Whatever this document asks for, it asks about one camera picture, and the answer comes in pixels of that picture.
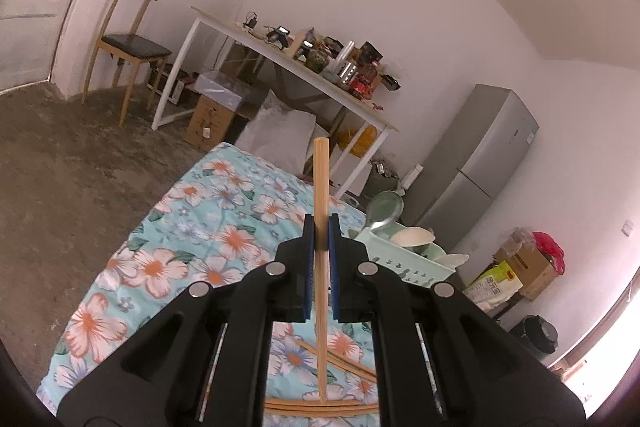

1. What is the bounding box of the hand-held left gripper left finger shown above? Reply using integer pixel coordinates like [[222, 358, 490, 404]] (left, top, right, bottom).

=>
[[56, 213, 317, 427]]

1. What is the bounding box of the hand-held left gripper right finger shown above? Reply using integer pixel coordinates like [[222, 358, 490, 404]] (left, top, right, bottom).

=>
[[328, 213, 587, 427]]

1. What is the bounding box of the green perforated utensil basket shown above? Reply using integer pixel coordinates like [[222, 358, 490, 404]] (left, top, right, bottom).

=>
[[352, 227, 457, 292]]

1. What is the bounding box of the wooden chopstick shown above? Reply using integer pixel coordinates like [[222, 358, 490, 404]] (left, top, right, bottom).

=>
[[265, 405, 363, 417], [294, 342, 377, 382], [298, 338, 379, 378], [265, 398, 379, 410], [312, 137, 332, 408]]

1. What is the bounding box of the steel spoon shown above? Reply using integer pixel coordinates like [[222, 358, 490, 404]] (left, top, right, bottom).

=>
[[364, 190, 405, 233]]

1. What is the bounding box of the white plastic spoon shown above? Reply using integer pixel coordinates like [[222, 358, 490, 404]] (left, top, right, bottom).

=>
[[390, 227, 437, 249], [434, 253, 471, 269]]

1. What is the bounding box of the olive green bag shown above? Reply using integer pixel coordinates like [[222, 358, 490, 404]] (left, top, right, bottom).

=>
[[367, 159, 401, 200]]

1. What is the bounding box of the floral turquoise blanket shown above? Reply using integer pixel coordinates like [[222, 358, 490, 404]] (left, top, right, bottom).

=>
[[37, 142, 382, 427]]

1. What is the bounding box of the yellow bag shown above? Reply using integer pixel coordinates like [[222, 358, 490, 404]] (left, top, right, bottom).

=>
[[346, 124, 382, 158]]

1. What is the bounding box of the white pillow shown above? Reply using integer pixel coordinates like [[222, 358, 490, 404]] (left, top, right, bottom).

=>
[[235, 89, 317, 176]]

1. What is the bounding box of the yellow printed sack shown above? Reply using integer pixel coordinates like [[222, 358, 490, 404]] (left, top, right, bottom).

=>
[[464, 259, 519, 306]]

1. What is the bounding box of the grey refrigerator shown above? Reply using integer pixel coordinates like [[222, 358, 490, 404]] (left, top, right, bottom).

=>
[[400, 84, 540, 254]]

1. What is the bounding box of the brown cardboard box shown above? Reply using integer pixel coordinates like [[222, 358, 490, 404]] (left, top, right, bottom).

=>
[[184, 94, 237, 152]]

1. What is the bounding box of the open cardboard box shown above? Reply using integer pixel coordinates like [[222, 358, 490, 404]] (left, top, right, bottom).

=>
[[494, 237, 559, 301]]

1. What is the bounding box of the row of tabletop clutter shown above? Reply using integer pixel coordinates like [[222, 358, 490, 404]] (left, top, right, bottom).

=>
[[242, 12, 402, 101]]

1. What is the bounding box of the black round bin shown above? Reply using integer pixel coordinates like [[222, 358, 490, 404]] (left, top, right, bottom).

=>
[[510, 314, 559, 361]]

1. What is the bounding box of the red plastic bag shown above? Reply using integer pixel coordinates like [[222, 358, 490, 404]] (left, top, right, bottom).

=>
[[531, 232, 566, 276]]

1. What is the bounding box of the white table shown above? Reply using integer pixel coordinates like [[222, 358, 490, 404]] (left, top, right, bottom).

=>
[[151, 6, 400, 200]]

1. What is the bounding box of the window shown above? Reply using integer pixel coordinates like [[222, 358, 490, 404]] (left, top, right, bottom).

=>
[[550, 267, 640, 385]]

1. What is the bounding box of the wooden chair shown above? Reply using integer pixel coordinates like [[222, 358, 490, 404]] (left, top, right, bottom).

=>
[[81, 0, 174, 128]]

